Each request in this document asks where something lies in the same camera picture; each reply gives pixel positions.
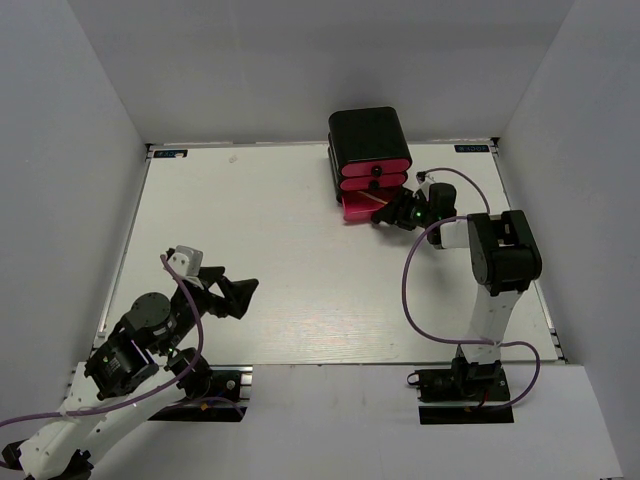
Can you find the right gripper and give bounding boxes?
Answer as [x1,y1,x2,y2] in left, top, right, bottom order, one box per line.
[375,186,437,230]

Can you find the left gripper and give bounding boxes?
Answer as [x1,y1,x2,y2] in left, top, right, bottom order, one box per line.
[160,265,259,354]

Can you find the yellow pen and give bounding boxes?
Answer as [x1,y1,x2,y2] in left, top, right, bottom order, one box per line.
[357,191,388,205]

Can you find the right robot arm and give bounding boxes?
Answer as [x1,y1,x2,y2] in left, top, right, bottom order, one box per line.
[371,182,542,402]

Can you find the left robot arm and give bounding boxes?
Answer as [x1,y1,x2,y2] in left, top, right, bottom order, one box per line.
[1,266,259,479]

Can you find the black drawer cabinet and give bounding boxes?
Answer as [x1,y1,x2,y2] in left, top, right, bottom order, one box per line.
[328,106,413,201]

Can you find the right corner label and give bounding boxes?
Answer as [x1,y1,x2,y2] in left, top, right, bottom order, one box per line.
[454,144,491,153]

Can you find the corner label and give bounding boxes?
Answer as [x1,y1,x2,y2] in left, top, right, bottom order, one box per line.
[153,149,188,159]
[454,144,491,153]

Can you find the left corner label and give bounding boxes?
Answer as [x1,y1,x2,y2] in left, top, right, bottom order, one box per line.
[153,149,188,159]

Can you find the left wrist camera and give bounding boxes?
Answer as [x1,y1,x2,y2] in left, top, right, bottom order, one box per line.
[168,245,203,278]

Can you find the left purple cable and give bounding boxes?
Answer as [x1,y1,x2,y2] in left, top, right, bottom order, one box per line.
[0,253,249,429]

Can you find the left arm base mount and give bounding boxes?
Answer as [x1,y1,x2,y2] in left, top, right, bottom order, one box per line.
[150,366,253,423]

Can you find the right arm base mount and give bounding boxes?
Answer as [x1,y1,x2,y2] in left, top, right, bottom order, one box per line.
[406,368,514,426]

